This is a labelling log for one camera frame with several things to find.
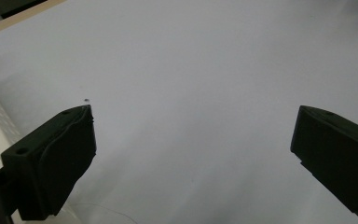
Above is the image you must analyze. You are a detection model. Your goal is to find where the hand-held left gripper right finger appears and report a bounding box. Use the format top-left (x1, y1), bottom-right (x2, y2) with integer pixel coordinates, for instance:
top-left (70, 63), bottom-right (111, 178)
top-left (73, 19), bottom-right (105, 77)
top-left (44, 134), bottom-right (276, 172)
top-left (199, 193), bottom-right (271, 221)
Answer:
top-left (290, 105), bottom-right (358, 222)

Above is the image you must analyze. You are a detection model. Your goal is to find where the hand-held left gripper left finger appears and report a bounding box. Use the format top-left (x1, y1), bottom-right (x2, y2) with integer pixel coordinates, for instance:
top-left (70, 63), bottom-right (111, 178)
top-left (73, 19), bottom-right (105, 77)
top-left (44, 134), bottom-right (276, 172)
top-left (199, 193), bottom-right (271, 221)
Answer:
top-left (0, 105), bottom-right (97, 221)

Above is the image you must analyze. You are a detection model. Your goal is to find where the white perforated plastic basket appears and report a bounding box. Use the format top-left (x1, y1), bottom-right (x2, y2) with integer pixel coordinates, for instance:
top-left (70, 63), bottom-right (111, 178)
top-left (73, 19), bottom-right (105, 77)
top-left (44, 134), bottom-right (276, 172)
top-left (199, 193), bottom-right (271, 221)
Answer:
top-left (0, 77), bottom-right (82, 224)

